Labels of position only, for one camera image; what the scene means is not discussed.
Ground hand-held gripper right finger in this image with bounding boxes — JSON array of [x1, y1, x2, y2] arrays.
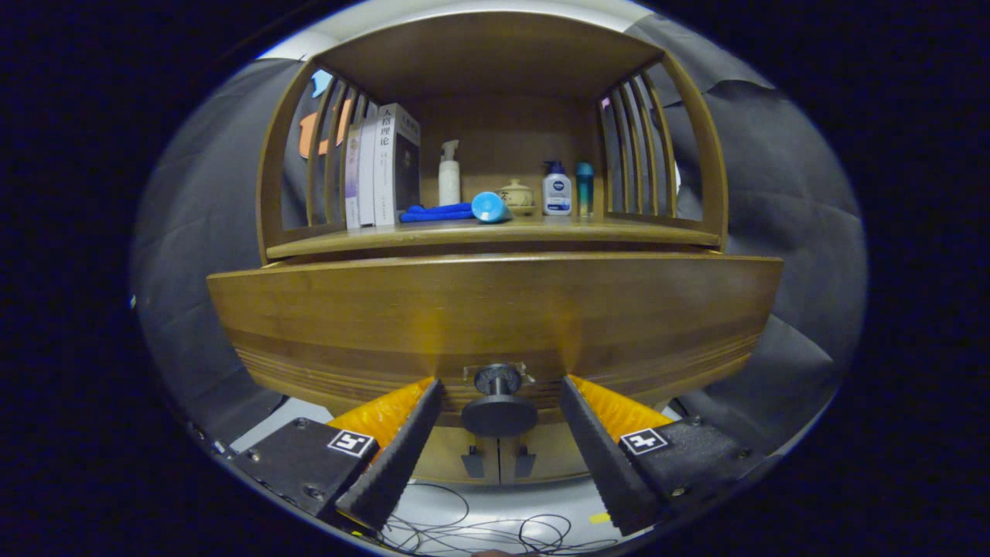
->
[[559, 374, 766, 536]]

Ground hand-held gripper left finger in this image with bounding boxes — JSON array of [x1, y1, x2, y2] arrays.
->
[[232, 378, 446, 532]]

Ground wooden drawer with black knob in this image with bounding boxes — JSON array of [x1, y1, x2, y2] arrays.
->
[[207, 251, 784, 438]]

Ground blue squeeze tube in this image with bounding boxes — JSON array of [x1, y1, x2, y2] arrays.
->
[[471, 191, 513, 224]]

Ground wooden cabinet door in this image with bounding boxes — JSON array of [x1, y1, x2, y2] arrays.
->
[[499, 425, 596, 483], [410, 425, 500, 484]]

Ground wooden countertop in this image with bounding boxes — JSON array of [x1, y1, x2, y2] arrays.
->
[[265, 215, 722, 260]]

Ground wooden cabinet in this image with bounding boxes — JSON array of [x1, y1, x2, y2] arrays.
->
[[255, 9, 729, 487]]

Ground blue folded cloth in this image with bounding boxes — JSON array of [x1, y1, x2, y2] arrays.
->
[[399, 203, 474, 224]]

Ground white lotion bottle blue cap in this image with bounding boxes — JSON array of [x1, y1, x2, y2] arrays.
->
[[541, 160, 573, 217]]

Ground beige lidded teacup with saucer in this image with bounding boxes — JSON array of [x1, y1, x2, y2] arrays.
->
[[495, 179, 536, 216]]

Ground white pump bottle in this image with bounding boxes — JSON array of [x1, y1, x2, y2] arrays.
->
[[439, 139, 462, 207]]

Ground lilac book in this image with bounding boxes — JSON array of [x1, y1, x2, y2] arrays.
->
[[344, 124, 363, 229]]

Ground white book with dark cover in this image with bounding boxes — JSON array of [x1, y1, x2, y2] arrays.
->
[[373, 103, 422, 227]]

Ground black floor cables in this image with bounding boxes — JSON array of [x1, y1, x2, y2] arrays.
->
[[379, 481, 620, 557]]

